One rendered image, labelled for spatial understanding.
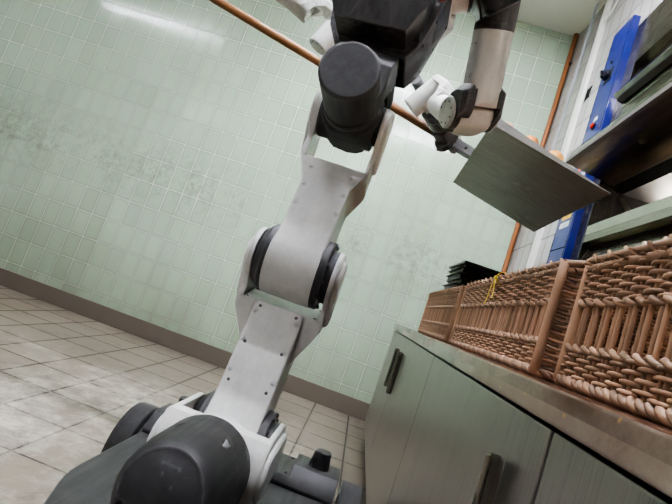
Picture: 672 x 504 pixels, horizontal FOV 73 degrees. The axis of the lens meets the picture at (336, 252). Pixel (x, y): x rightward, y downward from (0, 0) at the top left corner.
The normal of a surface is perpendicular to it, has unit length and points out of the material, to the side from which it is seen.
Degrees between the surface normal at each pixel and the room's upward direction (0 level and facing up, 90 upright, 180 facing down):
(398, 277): 90
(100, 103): 90
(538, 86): 90
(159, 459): 59
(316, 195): 74
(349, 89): 89
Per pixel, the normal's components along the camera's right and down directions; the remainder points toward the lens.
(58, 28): -0.06, -0.13
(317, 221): 0.04, -0.39
